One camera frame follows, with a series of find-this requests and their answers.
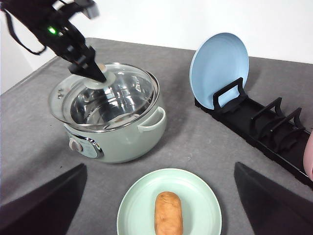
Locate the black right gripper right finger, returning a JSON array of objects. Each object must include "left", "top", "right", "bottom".
[{"left": 234, "top": 162, "right": 313, "bottom": 235}]

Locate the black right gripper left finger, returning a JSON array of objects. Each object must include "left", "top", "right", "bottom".
[{"left": 0, "top": 164, "right": 88, "bottom": 235}]

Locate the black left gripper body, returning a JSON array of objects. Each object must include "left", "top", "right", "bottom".
[{"left": 31, "top": 8, "right": 106, "bottom": 81}]

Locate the glass pot lid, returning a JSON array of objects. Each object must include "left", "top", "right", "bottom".
[{"left": 48, "top": 63, "right": 160, "bottom": 127}]

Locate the green plate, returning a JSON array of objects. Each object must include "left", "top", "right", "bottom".
[{"left": 117, "top": 168, "right": 223, "bottom": 235}]

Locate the brown potato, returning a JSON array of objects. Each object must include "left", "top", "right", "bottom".
[{"left": 154, "top": 191, "right": 183, "bottom": 235}]

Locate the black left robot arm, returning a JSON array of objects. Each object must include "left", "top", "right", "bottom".
[{"left": 0, "top": 0, "right": 107, "bottom": 83}]

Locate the pink plate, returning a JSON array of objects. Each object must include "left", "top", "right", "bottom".
[{"left": 304, "top": 130, "right": 313, "bottom": 181}]

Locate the green electric steamer pot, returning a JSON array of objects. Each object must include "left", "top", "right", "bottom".
[{"left": 49, "top": 64, "right": 167, "bottom": 164}]

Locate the black plate rack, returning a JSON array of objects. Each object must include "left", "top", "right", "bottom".
[{"left": 195, "top": 77, "right": 313, "bottom": 190}]

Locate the blue plate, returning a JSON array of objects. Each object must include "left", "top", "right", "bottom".
[{"left": 189, "top": 33, "right": 249, "bottom": 109}]

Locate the black cable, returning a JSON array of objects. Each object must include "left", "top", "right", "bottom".
[{"left": 2, "top": 8, "right": 47, "bottom": 55}]

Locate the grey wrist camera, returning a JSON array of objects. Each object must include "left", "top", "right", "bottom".
[{"left": 76, "top": 0, "right": 99, "bottom": 18}]

